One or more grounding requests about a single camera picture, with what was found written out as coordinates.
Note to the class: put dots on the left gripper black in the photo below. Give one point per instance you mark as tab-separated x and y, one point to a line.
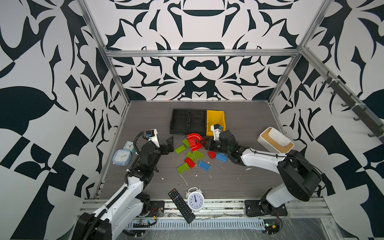
168	147

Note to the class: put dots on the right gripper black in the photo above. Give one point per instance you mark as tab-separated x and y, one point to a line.
209	145

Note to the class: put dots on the red arch lego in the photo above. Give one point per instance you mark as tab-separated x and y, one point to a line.
194	141

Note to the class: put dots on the blue lego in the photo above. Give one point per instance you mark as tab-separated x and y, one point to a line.
221	157
204	165

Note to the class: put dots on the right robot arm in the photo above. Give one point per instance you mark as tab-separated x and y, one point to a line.
300	178

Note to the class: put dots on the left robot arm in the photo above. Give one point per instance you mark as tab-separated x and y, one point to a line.
129	202

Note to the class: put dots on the green lego upper left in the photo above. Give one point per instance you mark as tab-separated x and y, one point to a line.
180	149

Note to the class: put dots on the green lego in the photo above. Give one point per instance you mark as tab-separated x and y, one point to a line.
198	154
183	168
180	149
186	143
191	156

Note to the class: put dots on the red lego upright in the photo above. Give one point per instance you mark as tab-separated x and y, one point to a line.
212	155

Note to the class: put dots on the green lego top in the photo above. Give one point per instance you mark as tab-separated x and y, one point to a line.
186	143

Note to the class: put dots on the black bin left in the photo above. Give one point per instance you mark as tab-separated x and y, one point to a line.
180	122

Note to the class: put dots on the black bin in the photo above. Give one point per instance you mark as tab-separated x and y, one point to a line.
180	122
198	122

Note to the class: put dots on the yellow bin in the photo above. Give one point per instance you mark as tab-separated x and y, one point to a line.
215	117

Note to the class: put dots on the black bin middle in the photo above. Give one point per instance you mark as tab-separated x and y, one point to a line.
198	122

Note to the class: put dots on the red lego lower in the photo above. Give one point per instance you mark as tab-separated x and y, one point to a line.
190	163

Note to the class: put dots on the green lego bottom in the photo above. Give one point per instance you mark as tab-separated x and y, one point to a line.
183	168

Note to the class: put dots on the small green alarm clock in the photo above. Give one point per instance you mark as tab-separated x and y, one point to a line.
129	146

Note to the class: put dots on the blue square alarm clock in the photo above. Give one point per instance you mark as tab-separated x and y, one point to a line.
122	157

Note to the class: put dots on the white twin-bell alarm clock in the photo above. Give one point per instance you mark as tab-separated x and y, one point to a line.
195	199

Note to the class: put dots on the white tissue box wooden lid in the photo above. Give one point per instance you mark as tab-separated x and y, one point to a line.
274	141

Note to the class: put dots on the black remote control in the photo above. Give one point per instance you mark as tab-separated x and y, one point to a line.
182	206

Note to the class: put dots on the small circuit board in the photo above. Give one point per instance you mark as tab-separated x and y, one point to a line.
272	227

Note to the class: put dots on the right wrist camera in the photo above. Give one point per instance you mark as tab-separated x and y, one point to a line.
216	129

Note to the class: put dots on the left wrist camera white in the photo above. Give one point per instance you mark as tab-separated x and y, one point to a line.
152	136

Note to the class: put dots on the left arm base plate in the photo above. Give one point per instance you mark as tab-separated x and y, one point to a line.
153	208

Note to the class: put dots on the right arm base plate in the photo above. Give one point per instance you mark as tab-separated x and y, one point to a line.
258	208

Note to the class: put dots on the white cable duct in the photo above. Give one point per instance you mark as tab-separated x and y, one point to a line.
202	224

